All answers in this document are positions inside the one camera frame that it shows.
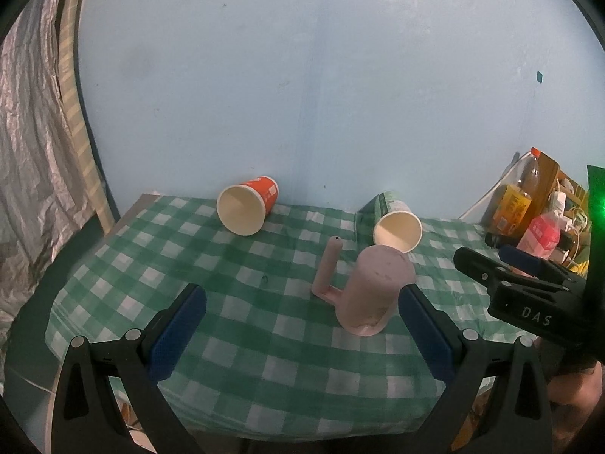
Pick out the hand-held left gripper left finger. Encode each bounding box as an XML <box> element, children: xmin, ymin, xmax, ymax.
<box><xmin>51</xmin><ymin>283</ymin><xmax>207</xmax><ymax>454</ymax></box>

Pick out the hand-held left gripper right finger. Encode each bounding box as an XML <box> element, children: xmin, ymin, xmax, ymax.
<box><xmin>398</xmin><ymin>285</ymin><xmax>554</xmax><ymax>454</ymax></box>

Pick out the wooden shelf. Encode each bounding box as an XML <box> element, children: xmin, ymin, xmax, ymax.
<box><xmin>538</xmin><ymin>151</ymin><xmax>589</xmax><ymax>202</ymax></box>

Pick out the pink label plastic bottle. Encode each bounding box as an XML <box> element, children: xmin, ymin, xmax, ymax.
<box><xmin>517</xmin><ymin>192</ymin><xmax>567</xmax><ymax>260</ymax></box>

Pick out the green paper cup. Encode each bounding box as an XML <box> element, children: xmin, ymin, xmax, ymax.
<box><xmin>373</xmin><ymin>190</ymin><xmax>423</xmax><ymax>253</ymax></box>

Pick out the green white checkered tablecloth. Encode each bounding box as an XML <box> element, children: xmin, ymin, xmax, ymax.
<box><xmin>45</xmin><ymin>194</ymin><xmax>591</xmax><ymax>440</ymax></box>

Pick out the orange paper cup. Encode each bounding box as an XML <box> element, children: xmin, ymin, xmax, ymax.
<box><xmin>216</xmin><ymin>175</ymin><xmax>279</xmax><ymax>236</ymax></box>

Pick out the silver foil curtain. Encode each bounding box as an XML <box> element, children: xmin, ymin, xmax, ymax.
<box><xmin>0</xmin><ymin>0</ymin><xmax>105</xmax><ymax>389</ymax></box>

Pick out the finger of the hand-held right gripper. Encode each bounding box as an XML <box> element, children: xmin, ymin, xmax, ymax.
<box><xmin>498</xmin><ymin>245</ymin><xmax>587</xmax><ymax>290</ymax></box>
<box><xmin>453</xmin><ymin>247</ymin><xmax>521</xmax><ymax>294</ymax></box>

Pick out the striped board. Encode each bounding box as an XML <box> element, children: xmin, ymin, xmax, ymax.
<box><xmin>59</xmin><ymin>0</ymin><xmax>116</xmax><ymax>237</ymax></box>

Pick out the pink plastic mug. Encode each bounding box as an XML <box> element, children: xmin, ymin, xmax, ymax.
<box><xmin>312</xmin><ymin>236</ymin><xmax>417</xmax><ymax>337</ymax></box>

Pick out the person's right forearm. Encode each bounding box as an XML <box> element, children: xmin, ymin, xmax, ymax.
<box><xmin>543</xmin><ymin>364</ymin><xmax>605</xmax><ymax>408</ymax></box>

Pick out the orange drink bottle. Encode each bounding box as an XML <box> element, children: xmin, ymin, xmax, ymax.
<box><xmin>489</xmin><ymin>148</ymin><xmax>542</xmax><ymax>238</ymax></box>

